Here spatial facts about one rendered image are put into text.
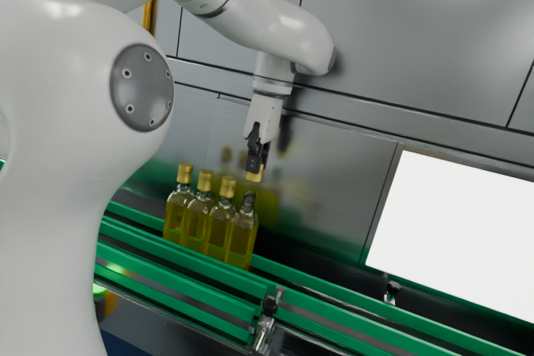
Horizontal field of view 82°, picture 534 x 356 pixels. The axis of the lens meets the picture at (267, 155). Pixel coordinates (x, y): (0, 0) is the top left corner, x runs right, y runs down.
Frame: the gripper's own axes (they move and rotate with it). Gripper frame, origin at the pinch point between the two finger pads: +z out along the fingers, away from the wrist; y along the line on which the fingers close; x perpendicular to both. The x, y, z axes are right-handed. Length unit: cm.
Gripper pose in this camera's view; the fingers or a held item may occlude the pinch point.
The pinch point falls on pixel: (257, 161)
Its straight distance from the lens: 68.8
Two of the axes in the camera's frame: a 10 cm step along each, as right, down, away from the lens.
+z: -1.9, 9.4, 2.7
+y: -3.2, 2.0, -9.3
